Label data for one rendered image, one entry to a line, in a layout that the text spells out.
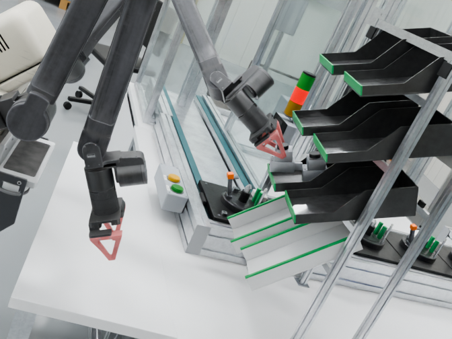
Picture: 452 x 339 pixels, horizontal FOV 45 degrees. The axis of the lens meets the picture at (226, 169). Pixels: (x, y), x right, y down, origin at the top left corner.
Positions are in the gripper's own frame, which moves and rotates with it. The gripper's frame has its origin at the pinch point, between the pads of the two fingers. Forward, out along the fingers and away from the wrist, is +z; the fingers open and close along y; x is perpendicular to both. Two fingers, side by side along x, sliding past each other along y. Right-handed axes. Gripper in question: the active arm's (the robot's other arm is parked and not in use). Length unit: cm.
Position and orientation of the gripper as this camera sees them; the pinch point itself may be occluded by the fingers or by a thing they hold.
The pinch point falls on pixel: (282, 151)
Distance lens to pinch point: 140.8
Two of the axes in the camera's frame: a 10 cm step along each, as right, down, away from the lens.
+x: -7.5, 5.6, 3.6
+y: 1.1, -4.2, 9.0
